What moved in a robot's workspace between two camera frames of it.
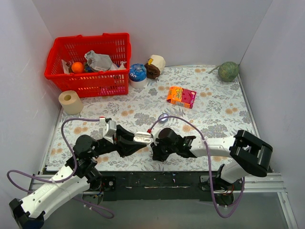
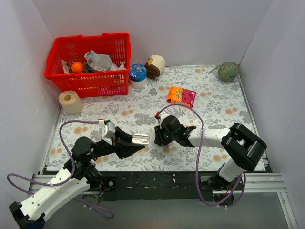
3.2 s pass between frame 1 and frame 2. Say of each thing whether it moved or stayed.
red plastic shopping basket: stayed
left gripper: stayed
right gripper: moved
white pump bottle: stayed
